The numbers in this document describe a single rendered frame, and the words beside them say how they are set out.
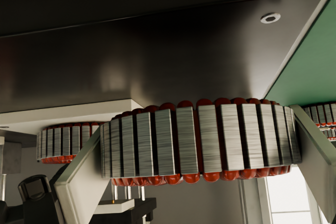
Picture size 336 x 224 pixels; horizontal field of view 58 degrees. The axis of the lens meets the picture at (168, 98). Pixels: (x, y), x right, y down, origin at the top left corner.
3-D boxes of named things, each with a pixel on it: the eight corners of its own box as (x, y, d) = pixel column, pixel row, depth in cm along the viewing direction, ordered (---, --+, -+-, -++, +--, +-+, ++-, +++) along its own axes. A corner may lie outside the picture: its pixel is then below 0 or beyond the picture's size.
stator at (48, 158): (14, 127, 31) (13, 164, 30) (120, 117, 30) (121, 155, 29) (66, 137, 42) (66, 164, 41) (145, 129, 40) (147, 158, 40)
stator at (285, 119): (62, 109, 14) (62, 194, 13) (319, 81, 12) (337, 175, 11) (131, 132, 25) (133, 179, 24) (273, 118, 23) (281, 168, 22)
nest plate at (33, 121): (-16, 114, 30) (-16, 127, 30) (131, 98, 28) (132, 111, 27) (61, 131, 44) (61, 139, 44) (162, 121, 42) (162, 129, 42)
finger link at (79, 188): (83, 237, 14) (68, 238, 14) (119, 162, 21) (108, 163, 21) (67, 182, 13) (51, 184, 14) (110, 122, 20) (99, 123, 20)
